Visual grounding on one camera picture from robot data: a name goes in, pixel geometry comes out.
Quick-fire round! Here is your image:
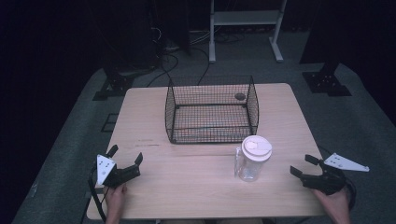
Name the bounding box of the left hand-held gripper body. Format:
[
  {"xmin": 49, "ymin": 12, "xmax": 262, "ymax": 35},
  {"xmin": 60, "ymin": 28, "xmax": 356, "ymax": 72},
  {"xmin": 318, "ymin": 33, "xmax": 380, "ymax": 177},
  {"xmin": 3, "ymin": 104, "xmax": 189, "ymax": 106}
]
[{"xmin": 95, "ymin": 154, "xmax": 141, "ymax": 189}]

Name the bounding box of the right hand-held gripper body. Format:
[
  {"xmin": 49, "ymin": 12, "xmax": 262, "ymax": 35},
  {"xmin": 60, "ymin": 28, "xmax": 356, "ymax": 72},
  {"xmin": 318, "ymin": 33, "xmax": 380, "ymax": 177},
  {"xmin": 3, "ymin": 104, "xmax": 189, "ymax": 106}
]
[{"xmin": 300, "ymin": 152, "xmax": 371, "ymax": 196}]

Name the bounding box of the clear jar with white lid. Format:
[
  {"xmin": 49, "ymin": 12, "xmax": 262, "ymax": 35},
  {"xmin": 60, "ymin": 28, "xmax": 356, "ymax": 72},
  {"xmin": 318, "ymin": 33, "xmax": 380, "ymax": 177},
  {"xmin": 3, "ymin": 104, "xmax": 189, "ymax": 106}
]
[{"xmin": 233, "ymin": 134, "xmax": 274, "ymax": 183}]

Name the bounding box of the black wire mesh basket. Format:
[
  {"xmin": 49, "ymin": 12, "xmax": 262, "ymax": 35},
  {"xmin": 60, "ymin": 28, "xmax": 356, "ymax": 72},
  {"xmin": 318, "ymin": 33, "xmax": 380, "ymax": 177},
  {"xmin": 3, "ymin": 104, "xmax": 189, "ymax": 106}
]
[{"xmin": 164, "ymin": 75, "xmax": 261, "ymax": 146}]

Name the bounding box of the person's left hand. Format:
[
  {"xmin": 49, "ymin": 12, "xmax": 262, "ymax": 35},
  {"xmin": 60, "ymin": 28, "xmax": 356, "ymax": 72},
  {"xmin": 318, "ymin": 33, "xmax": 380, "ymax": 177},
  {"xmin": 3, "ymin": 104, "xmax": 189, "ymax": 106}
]
[{"xmin": 105, "ymin": 183, "xmax": 129, "ymax": 217}]

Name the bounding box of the person's right hand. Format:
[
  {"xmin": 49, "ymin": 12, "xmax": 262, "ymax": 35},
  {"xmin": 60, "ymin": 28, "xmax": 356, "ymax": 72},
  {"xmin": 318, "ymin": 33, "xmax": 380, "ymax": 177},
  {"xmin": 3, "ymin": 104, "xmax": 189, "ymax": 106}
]
[{"xmin": 311, "ymin": 187, "xmax": 351, "ymax": 218}]

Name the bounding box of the black stand base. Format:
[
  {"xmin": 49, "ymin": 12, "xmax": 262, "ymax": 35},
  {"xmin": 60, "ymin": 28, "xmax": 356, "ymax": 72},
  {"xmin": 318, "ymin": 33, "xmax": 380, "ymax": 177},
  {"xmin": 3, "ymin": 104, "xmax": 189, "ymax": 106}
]
[
  {"xmin": 92, "ymin": 60, "xmax": 157, "ymax": 102},
  {"xmin": 299, "ymin": 0, "xmax": 353, "ymax": 98}
]

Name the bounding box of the white metal stand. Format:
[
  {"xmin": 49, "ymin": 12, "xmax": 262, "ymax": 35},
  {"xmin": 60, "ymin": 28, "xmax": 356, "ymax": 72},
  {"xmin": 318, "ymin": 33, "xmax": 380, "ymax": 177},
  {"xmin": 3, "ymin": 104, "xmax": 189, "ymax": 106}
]
[{"xmin": 208, "ymin": 0, "xmax": 289, "ymax": 64}]

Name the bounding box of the black rectangular floor frame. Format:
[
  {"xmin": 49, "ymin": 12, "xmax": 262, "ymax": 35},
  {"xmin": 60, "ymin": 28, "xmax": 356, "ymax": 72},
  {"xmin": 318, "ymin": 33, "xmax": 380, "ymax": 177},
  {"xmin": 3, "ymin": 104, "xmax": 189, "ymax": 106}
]
[{"xmin": 100, "ymin": 113, "xmax": 120, "ymax": 133}]

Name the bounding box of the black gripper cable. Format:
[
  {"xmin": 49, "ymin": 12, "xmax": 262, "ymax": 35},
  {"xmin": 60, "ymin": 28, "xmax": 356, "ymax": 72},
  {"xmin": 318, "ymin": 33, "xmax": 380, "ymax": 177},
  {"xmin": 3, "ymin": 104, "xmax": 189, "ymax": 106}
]
[{"xmin": 87, "ymin": 166, "xmax": 107, "ymax": 224}]

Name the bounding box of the black floor cable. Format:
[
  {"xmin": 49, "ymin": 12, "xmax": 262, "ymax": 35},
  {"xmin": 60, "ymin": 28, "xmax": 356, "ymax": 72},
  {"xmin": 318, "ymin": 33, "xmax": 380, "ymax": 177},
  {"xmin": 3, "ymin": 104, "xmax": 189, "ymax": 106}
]
[{"xmin": 146, "ymin": 50, "xmax": 180, "ymax": 89}]

